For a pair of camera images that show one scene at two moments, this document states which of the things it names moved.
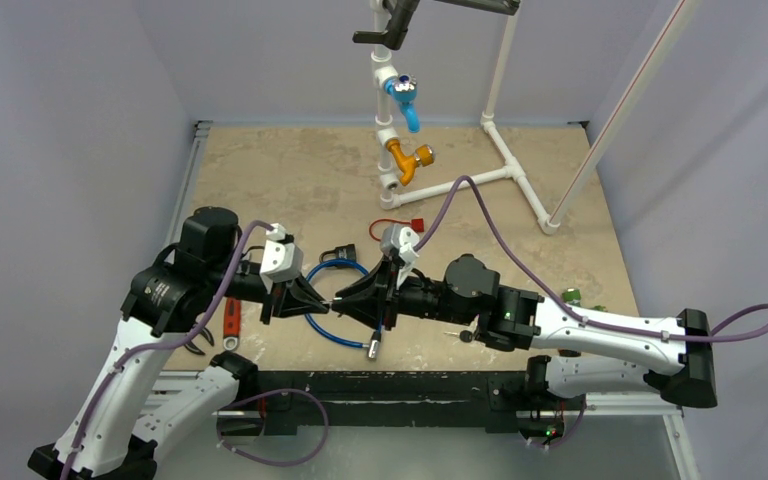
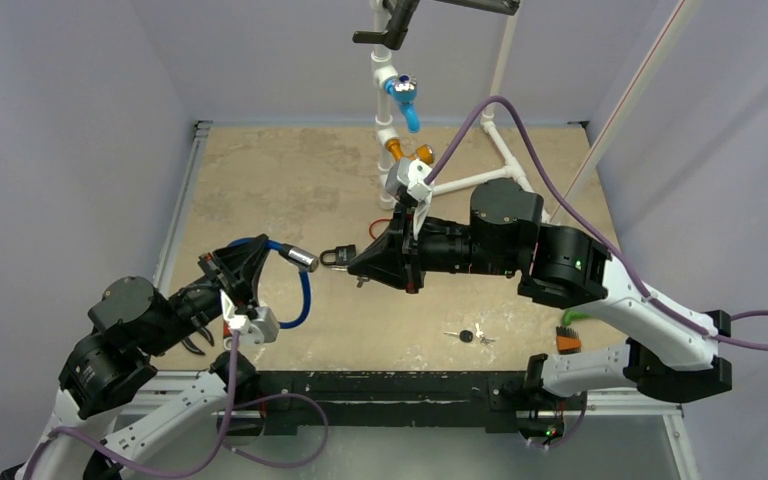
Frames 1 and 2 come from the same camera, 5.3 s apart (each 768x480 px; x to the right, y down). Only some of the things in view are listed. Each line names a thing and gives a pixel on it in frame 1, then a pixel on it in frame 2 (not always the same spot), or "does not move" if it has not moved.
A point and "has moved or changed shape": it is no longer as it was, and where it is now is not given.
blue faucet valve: x=403 y=89 does not move
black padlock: x=344 y=252 does not move
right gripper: x=388 y=299 -> x=409 y=252
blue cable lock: x=375 y=339 has moved or changed shape
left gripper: x=292 y=297 -> x=234 y=269
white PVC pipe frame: x=387 y=133 does not move
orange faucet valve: x=424 y=156 does not move
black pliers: x=190 y=346 does not move
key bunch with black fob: x=464 y=335 does not move
